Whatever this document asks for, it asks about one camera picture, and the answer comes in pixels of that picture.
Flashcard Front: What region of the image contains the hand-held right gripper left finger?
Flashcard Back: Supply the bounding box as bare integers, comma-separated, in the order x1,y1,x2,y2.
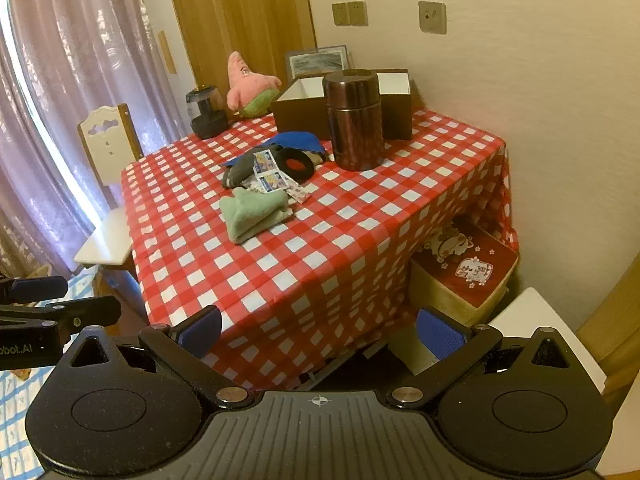
57,305,256,411

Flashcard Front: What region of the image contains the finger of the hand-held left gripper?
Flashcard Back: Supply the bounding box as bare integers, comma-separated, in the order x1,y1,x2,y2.
0,295,122,333
0,276,68,306

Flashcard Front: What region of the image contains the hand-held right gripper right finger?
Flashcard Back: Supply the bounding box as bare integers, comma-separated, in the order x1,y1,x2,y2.
390,306,576,408

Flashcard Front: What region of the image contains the green towel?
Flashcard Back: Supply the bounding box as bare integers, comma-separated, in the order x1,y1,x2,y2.
219,187,295,244

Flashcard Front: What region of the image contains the grey striped fuzzy sock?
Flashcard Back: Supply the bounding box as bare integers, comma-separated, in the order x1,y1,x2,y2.
222,152,281,192

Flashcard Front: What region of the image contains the blue and grey cloth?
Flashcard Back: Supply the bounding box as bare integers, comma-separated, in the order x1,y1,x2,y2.
220,131,331,168

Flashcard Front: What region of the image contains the brown cardboard box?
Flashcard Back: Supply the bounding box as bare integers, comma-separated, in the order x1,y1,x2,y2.
271,68,413,142

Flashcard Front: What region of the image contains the cat print storage stool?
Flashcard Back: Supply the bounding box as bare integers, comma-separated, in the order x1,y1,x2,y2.
410,217,521,328

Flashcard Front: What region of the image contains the blue patterned blanket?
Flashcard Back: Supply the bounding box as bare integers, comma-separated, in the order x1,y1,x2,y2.
0,265,106,480

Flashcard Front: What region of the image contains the white side table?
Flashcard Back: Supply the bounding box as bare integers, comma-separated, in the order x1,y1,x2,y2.
487,287,608,411

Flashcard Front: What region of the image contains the red checkered tablecloth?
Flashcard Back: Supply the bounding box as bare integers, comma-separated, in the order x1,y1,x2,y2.
121,109,521,391

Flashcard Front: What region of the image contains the white wooden chair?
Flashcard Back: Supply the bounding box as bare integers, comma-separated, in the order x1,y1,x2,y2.
74,103,151,291

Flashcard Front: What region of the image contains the black grinder jar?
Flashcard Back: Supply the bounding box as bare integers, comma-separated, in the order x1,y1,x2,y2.
186,85,230,140

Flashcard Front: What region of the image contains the brown cylindrical canister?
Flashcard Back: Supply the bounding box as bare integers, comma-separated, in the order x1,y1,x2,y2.
322,68,385,172

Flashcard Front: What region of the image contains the pink starfish plush toy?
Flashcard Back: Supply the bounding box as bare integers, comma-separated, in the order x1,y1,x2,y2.
226,51,282,120

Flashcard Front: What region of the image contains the wooden door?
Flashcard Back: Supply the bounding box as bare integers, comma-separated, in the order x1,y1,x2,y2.
165,0,317,121

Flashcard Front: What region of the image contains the wooden door frame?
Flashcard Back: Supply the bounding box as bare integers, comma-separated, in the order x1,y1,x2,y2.
575,255,640,401

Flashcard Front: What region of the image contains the clear picture frame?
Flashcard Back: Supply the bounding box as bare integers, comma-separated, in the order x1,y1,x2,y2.
285,45,349,83

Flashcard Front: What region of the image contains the wall socket plate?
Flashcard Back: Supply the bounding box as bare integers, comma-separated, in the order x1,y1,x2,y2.
418,0,448,35

